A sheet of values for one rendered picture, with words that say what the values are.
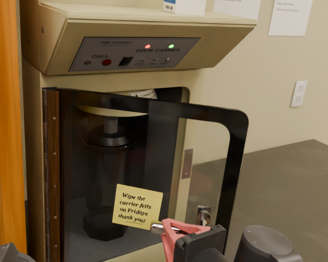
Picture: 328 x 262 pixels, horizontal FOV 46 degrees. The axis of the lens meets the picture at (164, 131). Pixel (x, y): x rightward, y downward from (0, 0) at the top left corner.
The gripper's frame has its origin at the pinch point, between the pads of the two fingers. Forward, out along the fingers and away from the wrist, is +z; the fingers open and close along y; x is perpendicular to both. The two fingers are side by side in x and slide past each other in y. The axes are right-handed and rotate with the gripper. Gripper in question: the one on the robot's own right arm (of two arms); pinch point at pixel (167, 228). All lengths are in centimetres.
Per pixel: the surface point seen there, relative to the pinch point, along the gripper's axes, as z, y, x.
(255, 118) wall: 61, -13, -84
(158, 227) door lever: 0.3, 0.5, 1.6
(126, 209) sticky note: 7.7, -0.4, 3.1
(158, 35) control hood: 7.9, 28.2, -0.3
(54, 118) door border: 15.2, 14.3, 12.6
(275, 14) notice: 61, 27, -83
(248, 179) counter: 41, -26, -63
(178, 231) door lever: -1.7, 0.4, -0.8
